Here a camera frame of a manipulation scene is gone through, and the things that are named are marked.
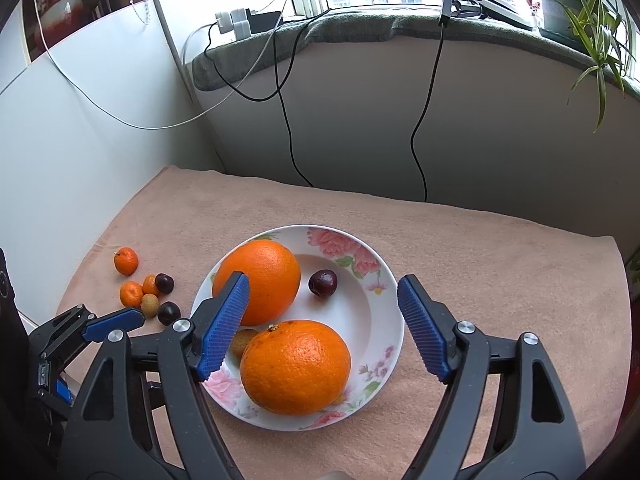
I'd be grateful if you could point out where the spider plant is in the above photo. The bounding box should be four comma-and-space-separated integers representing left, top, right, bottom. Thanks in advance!
520, 0, 638, 133

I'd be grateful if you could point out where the black cable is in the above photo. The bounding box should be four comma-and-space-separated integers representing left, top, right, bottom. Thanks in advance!
410, 0, 453, 203
202, 7, 331, 188

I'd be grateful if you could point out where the large smooth orange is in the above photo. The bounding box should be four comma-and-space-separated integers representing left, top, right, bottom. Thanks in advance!
212, 239, 302, 327

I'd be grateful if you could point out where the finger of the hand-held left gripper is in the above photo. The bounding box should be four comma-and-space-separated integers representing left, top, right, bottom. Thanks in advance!
27, 304, 147, 366
50, 377, 76, 408

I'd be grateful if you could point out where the large bumpy mandarin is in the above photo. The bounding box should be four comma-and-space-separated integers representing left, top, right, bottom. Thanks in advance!
240, 319, 352, 417

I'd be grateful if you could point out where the small tangerine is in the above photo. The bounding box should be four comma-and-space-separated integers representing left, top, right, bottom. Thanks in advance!
114, 246, 139, 276
119, 281, 145, 308

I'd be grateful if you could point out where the white ring light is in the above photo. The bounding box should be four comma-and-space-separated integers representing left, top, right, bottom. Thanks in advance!
415, 0, 536, 31

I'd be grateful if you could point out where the black power brick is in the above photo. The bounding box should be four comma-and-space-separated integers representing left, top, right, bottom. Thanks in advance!
248, 10, 283, 32

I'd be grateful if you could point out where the floral white plate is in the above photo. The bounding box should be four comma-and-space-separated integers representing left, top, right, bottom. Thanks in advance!
190, 225, 405, 431

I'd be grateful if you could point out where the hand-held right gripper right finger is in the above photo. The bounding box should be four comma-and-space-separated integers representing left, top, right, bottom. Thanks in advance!
396, 274, 587, 480

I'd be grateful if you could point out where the grey plant pot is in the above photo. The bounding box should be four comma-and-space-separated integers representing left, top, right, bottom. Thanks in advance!
537, 0, 591, 41

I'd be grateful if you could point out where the grey sill cloth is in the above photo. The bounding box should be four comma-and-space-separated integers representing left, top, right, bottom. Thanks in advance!
192, 7, 640, 96

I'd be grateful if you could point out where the white cable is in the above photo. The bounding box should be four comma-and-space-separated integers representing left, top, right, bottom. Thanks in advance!
27, 0, 307, 131

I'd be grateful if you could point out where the red vase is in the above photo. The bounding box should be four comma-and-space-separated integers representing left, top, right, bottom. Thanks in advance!
30, 0, 83, 61

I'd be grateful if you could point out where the pink towel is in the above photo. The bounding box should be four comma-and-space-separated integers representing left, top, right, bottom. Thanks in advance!
55, 165, 628, 480

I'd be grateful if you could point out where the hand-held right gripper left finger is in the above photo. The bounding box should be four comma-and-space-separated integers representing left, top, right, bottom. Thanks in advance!
59, 270, 251, 480

